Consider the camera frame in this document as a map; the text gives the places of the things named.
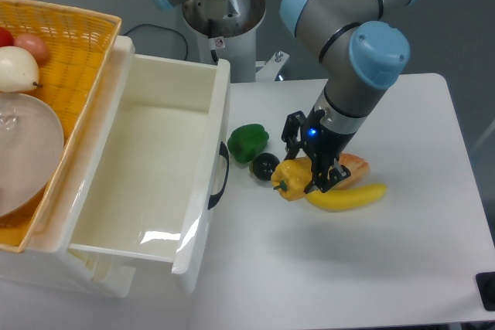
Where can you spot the yellow toy banana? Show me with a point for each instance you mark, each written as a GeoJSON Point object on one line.
{"type": "Point", "coordinates": [347, 199]}

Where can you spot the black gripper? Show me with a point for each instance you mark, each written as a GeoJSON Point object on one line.
{"type": "Point", "coordinates": [321, 145]}

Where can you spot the white open upper drawer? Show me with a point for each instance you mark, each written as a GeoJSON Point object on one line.
{"type": "Point", "coordinates": [148, 201]}

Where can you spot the pink toy peach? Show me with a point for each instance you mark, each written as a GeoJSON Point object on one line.
{"type": "Point", "coordinates": [34, 45]}

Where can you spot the black object at edge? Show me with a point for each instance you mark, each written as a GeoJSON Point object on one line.
{"type": "Point", "coordinates": [485, 282]}

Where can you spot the white drawer cabinet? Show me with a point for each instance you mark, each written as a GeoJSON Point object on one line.
{"type": "Point", "coordinates": [50, 259]}

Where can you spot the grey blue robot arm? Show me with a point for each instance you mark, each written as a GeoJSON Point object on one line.
{"type": "Point", "coordinates": [363, 55]}

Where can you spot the yellow woven basket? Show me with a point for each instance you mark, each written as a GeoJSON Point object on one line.
{"type": "Point", "coordinates": [80, 42]}

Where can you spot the white toy pear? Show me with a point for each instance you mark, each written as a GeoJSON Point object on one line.
{"type": "Point", "coordinates": [19, 70]}

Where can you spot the green toy bell pepper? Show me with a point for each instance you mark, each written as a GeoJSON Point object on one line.
{"type": "Point", "coordinates": [247, 142]}

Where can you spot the black round toy fruit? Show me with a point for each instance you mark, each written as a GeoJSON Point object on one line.
{"type": "Point", "coordinates": [263, 166]}

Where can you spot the black drawer handle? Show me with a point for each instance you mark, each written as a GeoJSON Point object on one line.
{"type": "Point", "coordinates": [223, 170]}

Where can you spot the yellow toy bell pepper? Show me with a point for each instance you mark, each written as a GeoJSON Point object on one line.
{"type": "Point", "coordinates": [291, 177]}

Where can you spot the orange toy croissant pastry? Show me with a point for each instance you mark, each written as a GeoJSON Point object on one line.
{"type": "Point", "coordinates": [358, 168]}

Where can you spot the red toy tomato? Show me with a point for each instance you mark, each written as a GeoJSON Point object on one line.
{"type": "Point", "coordinates": [6, 38]}

